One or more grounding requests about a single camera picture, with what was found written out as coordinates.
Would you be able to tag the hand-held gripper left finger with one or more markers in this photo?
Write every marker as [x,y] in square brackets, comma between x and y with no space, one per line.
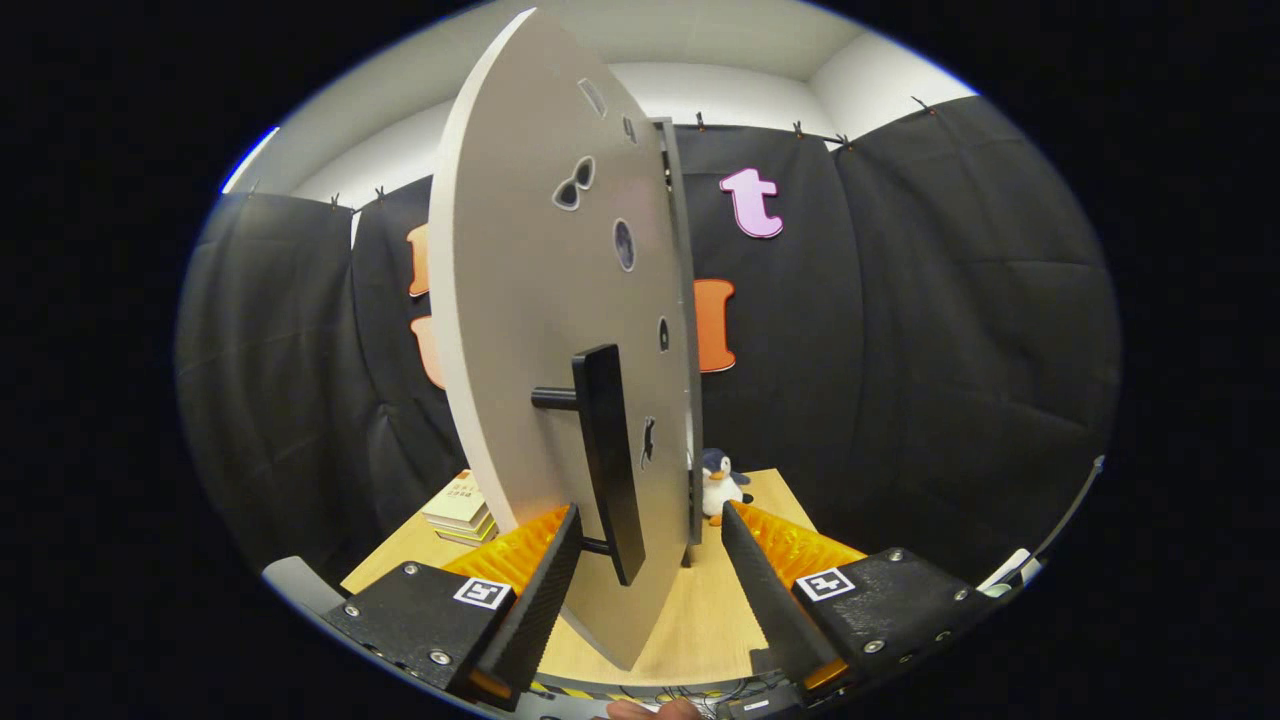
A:
[540,600]

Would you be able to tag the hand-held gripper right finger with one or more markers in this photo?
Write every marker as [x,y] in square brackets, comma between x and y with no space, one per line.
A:
[770,600]

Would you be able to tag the beige shoe cabinet door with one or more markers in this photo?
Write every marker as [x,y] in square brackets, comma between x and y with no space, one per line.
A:
[520,300]

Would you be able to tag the brown book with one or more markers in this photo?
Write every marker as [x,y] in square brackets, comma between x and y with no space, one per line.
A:
[478,538]

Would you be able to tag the yellow-edged book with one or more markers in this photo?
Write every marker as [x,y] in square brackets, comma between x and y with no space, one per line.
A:
[472,527]

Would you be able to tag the penguin plush toy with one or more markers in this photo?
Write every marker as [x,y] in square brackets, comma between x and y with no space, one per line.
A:
[718,485]

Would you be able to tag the beige book red label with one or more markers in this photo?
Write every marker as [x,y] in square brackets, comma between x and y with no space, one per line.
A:
[458,498]

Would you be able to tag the black backdrop cloth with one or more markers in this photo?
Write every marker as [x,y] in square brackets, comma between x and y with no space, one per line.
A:
[950,350]

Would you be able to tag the row of black cloth clips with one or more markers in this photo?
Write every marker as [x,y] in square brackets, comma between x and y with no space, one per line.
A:
[700,122]

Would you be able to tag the narrow ceiling light panel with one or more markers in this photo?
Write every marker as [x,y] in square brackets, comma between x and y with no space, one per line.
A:
[250,160]

